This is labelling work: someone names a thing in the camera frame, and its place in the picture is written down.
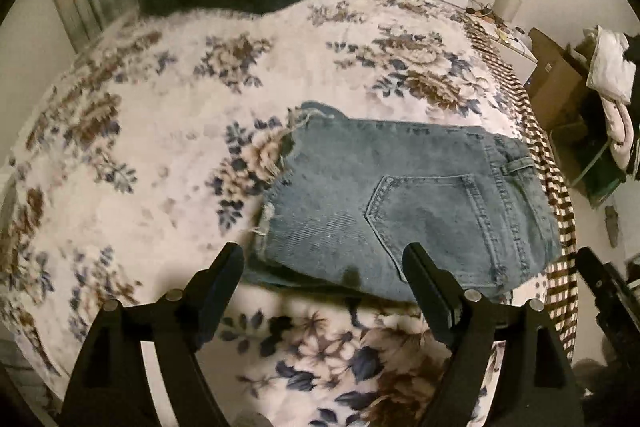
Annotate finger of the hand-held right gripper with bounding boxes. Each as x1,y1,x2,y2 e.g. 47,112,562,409
575,247,640,365

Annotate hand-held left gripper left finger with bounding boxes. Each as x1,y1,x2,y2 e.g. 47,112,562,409
59,241,246,427

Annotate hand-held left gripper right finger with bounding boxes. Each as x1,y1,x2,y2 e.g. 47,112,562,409
402,242,585,427

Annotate blue denim pants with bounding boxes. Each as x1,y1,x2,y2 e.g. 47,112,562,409
240,101,563,305

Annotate dark green bin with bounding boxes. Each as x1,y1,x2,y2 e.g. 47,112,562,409
550,107,628,208

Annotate brown checkered bed sheet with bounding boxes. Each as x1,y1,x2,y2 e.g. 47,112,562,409
462,14,581,348

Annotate floral printed blanket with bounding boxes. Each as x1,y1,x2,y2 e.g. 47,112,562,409
0,0,551,427

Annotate cardboard box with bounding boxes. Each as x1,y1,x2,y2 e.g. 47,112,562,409
525,28,598,132

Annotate white and pink clothes pile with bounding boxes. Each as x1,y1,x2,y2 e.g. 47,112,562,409
582,26,638,170

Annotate white bedside table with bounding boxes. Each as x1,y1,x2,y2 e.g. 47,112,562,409
467,4,538,82

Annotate white cylindrical lamp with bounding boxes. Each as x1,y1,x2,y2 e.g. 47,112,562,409
492,0,521,22

